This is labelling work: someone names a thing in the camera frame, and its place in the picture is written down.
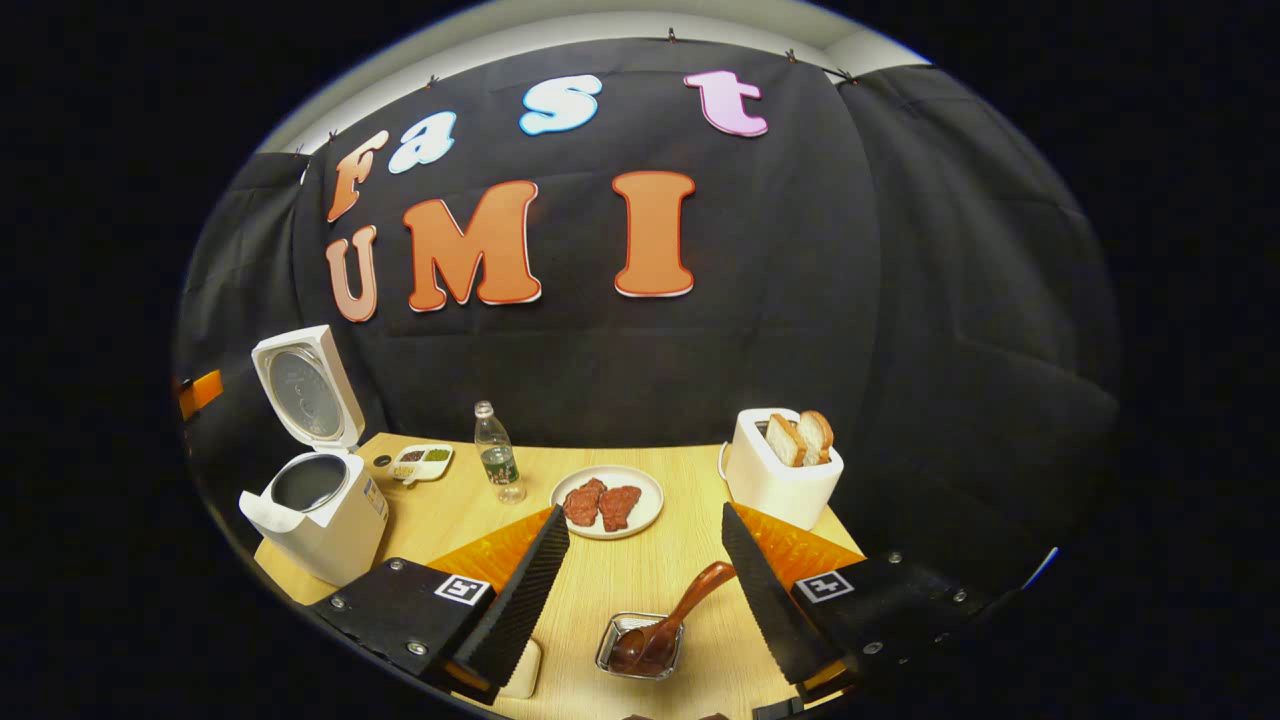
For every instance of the white round plate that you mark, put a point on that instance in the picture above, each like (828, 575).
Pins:
(648, 495)

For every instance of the white divided condiment dish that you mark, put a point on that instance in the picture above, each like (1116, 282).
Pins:
(422, 464)

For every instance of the clear plastic water bottle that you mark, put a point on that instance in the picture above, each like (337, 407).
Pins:
(498, 465)

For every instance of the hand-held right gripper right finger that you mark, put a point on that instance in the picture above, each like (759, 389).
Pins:
(765, 600)

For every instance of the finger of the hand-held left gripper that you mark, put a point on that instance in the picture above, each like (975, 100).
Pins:
(202, 392)

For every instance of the red meat slice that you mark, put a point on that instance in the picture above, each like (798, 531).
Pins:
(583, 503)
(618, 507)

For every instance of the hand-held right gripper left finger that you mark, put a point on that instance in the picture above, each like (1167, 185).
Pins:
(525, 600)

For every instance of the brown wooden spoon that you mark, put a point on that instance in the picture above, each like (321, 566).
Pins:
(690, 600)

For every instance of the white rice cooker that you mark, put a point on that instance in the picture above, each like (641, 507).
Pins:
(340, 520)

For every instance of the toasted bread slice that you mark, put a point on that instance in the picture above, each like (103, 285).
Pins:
(818, 433)
(785, 440)

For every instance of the white toaster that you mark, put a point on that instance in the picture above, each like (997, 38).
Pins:
(775, 490)

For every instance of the black backdrop cloth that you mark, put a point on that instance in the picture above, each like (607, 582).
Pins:
(800, 300)

